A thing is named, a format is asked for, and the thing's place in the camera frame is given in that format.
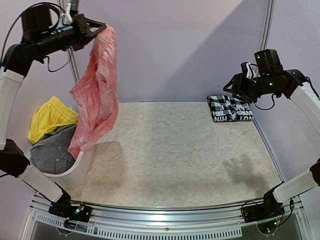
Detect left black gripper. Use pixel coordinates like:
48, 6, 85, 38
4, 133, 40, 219
36, 12, 108, 57

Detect black white plaid shirt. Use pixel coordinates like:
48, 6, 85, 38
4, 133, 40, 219
206, 95, 254, 123

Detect pink printed garment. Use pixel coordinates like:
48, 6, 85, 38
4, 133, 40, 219
68, 25, 119, 159

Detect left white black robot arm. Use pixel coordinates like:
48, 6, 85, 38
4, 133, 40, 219
0, 0, 106, 217

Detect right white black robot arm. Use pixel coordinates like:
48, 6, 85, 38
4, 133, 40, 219
224, 49, 320, 209

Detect white plastic laundry basket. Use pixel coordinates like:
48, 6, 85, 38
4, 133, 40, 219
27, 147, 95, 188

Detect yellow shorts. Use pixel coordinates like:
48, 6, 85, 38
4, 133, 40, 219
27, 96, 79, 144

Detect olive green garment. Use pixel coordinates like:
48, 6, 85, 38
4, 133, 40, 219
43, 123, 77, 139

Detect grey garment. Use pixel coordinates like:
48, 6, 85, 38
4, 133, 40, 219
29, 125, 77, 175

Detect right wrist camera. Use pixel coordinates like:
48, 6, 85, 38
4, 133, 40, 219
240, 62, 258, 80

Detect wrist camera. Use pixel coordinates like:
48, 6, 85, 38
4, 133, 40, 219
61, 0, 79, 25
240, 62, 258, 80

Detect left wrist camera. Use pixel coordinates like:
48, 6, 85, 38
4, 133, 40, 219
61, 0, 79, 25

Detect left aluminium frame post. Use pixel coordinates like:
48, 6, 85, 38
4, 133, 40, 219
56, 0, 80, 84

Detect aluminium frame post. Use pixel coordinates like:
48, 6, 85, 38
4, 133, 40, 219
259, 0, 275, 51
56, 0, 80, 84

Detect right aluminium frame post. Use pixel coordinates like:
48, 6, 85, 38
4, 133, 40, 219
259, 0, 275, 51

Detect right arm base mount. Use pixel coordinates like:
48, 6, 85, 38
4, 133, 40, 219
240, 194, 294, 226

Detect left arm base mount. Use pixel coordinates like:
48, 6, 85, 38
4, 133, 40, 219
48, 190, 93, 223

